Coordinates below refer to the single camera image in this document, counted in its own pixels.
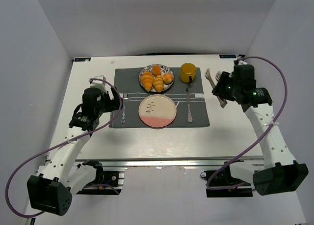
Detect aluminium front table rail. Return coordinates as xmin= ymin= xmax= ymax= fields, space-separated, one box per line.
xmin=36 ymin=156 xmax=264 ymax=174

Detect round golden bread roll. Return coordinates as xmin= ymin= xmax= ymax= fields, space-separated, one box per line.
xmin=162 ymin=73 xmax=174 ymax=84

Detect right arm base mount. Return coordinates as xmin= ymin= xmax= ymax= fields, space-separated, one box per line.
xmin=206 ymin=169 xmax=253 ymax=198

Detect right blue corner label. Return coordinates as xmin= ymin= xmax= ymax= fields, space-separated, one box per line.
xmin=219 ymin=54 xmax=236 ymax=59

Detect blue corner label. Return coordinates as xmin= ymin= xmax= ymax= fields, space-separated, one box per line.
xmin=74 ymin=57 xmax=91 ymax=62
xmin=219 ymin=54 xmax=236 ymax=59

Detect grey striped placemat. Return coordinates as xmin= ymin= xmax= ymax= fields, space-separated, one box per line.
xmin=109 ymin=67 xmax=210 ymax=129

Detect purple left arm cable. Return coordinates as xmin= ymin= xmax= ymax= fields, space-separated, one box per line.
xmin=4 ymin=78 xmax=124 ymax=218

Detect cream and pink plate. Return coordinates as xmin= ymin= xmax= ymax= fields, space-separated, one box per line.
xmin=138 ymin=94 xmax=177 ymax=128

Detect blue floral plate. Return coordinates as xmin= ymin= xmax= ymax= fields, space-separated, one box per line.
xmin=139 ymin=64 xmax=175 ymax=93

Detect silver metal tongs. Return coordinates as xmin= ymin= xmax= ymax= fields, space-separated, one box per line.
xmin=205 ymin=68 xmax=227 ymax=108

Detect large striped croissant bread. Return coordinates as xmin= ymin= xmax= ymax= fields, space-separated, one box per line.
xmin=140 ymin=71 xmax=155 ymax=92

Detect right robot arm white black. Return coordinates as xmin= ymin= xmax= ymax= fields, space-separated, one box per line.
xmin=212 ymin=63 xmax=309 ymax=196

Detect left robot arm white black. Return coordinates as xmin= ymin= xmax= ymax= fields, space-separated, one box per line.
xmin=26 ymin=87 xmax=122 ymax=216

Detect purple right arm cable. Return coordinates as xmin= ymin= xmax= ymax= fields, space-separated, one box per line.
xmin=205 ymin=56 xmax=288 ymax=193

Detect silver ornate table knife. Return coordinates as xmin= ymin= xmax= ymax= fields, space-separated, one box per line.
xmin=186 ymin=88 xmax=193 ymax=123

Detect yellow mug black handle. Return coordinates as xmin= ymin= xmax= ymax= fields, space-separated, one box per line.
xmin=180 ymin=63 xmax=197 ymax=84

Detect silver ornate fork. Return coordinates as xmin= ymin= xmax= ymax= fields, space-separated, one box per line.
xmin=120 ymin=90 xmax=128 ymax=124

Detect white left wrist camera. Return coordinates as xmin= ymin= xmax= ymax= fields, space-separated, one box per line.
xmin=89 ymin=75 xmax=107 ymax=93

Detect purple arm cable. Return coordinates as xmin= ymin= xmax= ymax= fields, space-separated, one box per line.
xmin=205 ymin=56 xmax=288 ymax=193
xmin=4 ymin=78 xmax=124 ymax=218

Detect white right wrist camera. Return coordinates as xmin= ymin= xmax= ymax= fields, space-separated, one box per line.
xmin=235 ymin=59 xmax=248 ymax=65

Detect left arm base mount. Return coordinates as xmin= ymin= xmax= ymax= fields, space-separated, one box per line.
xmin=77 ymin=160 xmax=122 ymax=195

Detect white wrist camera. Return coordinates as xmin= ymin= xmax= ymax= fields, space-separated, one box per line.
xmin=89 ymin=75 xmax=107 ymax=93
xmin=235 ymin=59 xmax=248 ymax=65

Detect small striped croissant bread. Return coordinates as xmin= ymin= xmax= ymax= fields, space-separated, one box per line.
xmin=153 ymin=75 xmax=164 ymax=93

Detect left blue corner label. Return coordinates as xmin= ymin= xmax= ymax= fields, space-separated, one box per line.
xmin=74 ymin=57 xmax=91 ymax=62

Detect round orange bun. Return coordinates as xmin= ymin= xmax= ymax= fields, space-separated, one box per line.
xmin=152 ymin=64 xmax=161 ymax=75

